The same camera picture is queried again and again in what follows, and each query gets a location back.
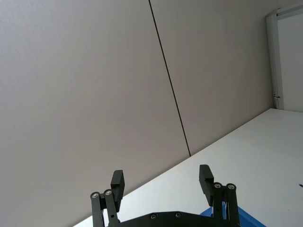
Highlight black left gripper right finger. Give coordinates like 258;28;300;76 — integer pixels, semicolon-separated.
199;165;240;223

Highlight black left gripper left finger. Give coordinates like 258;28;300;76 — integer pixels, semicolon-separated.
89;169;125;227

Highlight blue flat object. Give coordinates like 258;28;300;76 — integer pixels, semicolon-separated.
200;205;261;227

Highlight white table cloth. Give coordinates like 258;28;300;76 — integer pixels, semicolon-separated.
71;107;303;227

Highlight white framed panel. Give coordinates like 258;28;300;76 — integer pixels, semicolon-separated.
265;4;303;111

